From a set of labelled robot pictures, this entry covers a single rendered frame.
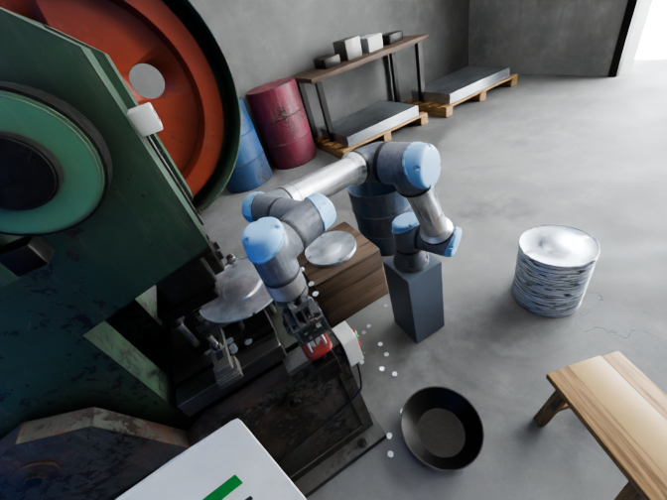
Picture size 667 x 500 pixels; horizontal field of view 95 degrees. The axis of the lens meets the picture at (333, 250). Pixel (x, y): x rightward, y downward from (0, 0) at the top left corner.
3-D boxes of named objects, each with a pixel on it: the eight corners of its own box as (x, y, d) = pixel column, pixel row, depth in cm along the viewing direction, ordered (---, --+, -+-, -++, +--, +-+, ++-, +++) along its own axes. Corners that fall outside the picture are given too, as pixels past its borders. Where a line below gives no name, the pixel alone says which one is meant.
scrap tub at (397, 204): (394, 215, 243) (385, 159, 214) (432, 237, 211) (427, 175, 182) (349, 239, 233) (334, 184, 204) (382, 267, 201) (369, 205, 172)
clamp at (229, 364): (230, 333, 93) (213, 312, 87) (243, 376, 80) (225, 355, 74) (211, 344, 92) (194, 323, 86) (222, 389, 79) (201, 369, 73)
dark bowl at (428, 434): (442, 380, 136) (442, 372, 132) (501, 443, 113) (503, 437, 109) (387, 421, 129) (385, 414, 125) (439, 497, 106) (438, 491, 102)
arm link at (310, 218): (295, 186, 65) (256, 213, 60) (333, 192, 58) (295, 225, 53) (306, 215, 70) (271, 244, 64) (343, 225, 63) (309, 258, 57)
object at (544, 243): (506, 235, 148) (506, 234, 148) (567, 219, 146) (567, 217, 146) (545, 275, 126) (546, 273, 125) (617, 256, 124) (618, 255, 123)
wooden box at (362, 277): (355, 261, 212) (344, 220, 190) (388, 293, 183) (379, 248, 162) (305, 291, 202) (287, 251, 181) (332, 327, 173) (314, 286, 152)
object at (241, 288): (299, 289, 89) (299, 288, 89) (205, 341, 83) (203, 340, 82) (270, 245, 112) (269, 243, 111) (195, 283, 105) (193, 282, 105)
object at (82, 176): (141, 130, 93) (99, 64, 83) (132, 205, 43) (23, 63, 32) (80, 152, 89) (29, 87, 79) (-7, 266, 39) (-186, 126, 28)
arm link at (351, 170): (363, 136, 96) (230, 188, 66) (394, 137, 89) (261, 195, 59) (366, 173, 102) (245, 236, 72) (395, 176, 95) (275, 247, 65)
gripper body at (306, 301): (301, 351, 64) (280, 314, 56) (286, 324, 70) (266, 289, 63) (332, 331, 65) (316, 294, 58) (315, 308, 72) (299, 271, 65)
